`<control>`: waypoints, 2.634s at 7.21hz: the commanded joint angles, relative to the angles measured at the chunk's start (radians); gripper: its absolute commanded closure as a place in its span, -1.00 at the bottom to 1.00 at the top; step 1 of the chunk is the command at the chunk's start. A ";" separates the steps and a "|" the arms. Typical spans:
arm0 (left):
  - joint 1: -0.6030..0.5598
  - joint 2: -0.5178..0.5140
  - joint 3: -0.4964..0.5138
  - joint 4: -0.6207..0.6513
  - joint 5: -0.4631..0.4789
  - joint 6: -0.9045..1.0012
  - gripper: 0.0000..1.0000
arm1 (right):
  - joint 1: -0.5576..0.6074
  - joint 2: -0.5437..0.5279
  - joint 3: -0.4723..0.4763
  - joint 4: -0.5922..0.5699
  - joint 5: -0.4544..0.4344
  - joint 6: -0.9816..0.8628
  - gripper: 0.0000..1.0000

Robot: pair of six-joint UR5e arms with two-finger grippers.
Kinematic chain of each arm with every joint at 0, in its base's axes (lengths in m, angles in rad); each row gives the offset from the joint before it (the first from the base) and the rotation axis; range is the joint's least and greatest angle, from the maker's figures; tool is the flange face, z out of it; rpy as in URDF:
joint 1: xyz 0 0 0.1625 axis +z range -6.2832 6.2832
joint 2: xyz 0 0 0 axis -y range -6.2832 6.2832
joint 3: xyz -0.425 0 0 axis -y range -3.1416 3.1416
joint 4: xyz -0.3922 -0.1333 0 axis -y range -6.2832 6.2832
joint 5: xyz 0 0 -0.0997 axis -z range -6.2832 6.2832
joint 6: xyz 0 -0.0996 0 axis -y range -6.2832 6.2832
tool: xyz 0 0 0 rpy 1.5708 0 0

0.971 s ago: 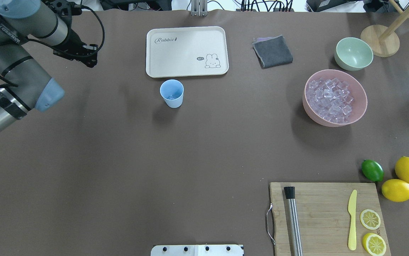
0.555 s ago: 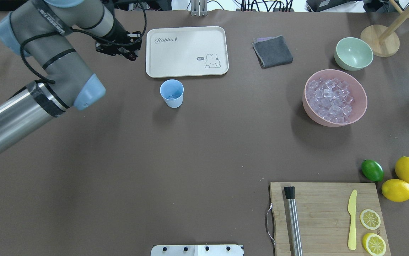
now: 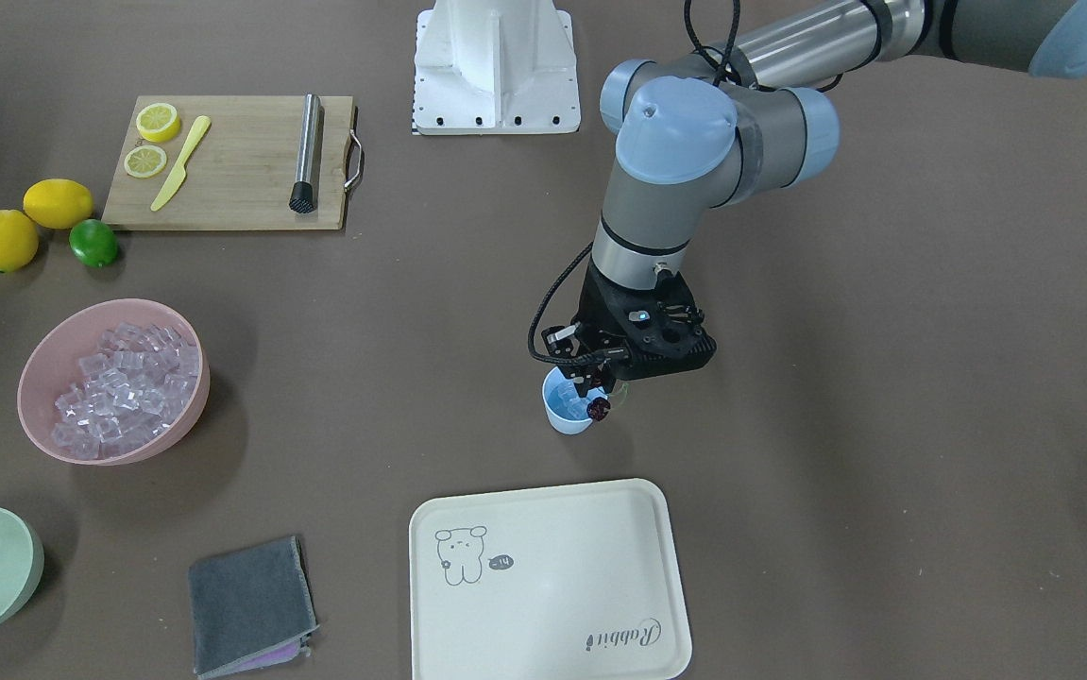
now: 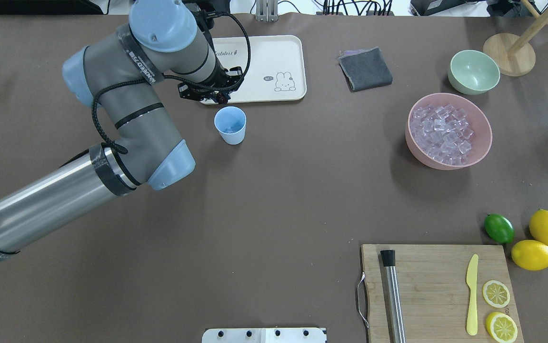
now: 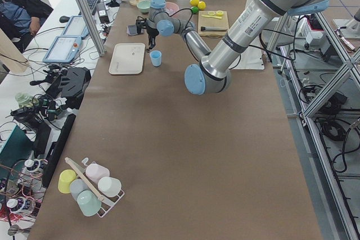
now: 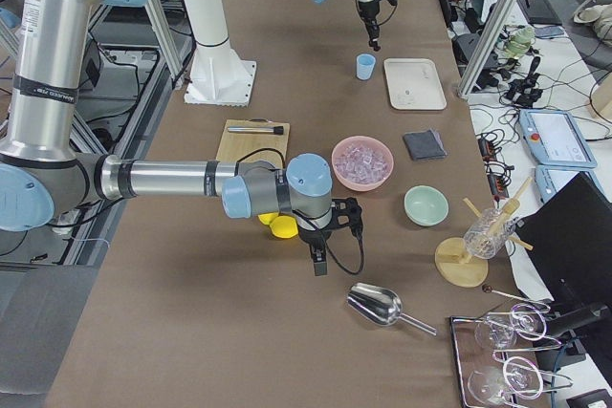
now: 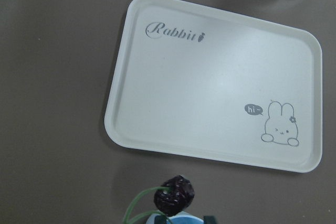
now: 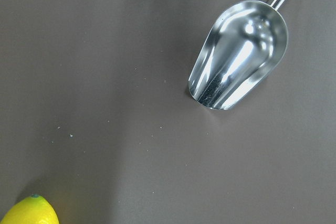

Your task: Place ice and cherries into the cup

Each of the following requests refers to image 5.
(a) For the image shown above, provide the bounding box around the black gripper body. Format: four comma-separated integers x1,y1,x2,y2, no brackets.
135,16,158,38

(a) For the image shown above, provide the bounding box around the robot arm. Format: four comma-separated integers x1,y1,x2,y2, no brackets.
137,0,330,95

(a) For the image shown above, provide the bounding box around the light blue cup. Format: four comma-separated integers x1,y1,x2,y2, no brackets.
150,50,162,67

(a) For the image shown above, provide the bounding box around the pink upturned cup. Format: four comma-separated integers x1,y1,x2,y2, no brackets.
85,163,110,184

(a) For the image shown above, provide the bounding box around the white upturned cup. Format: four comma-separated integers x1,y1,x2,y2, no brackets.
97,176,122,197

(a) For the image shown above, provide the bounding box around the yellow upturned cup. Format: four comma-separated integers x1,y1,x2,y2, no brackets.
57,169,77,194

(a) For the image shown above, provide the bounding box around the grey upturned cup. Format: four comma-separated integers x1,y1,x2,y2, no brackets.
69,178,87,201

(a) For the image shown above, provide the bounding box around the mint upturned cup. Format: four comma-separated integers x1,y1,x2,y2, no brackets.
76,190,101,216

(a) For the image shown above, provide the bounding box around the grey folded cloth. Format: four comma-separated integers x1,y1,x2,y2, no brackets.
127,25,144,36

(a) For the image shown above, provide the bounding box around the mint green bowl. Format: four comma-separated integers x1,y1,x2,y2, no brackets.
137,0,151,14

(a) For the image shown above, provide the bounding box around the cream rabbit tray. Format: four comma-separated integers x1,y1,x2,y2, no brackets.
109,43,145,75

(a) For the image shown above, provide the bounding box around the pink bowl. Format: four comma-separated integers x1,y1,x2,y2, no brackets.
165,2,179,14

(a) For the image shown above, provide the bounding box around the steel muddler black tip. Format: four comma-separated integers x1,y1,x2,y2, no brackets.
200,26,227,31

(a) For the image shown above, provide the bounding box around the green lime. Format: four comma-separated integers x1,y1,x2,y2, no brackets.
191,6,199,14

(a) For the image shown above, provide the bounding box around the yellow lemon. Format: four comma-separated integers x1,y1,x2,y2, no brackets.
197,1,206,10
189,0,200,7

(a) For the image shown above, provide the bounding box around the wooden cutting board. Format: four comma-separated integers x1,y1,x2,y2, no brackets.
197,11,229,38

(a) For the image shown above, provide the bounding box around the teach pendant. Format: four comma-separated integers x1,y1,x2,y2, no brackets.
62,15,89,39
43,35,82,64

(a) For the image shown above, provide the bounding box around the yellow plastic knife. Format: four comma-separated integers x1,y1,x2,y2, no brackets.
201,14,223,20

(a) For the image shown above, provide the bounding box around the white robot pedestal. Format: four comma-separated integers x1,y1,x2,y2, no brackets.
227,0,285,70

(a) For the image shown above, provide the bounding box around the white wire cup rack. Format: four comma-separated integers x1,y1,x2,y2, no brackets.
65,157,125,218

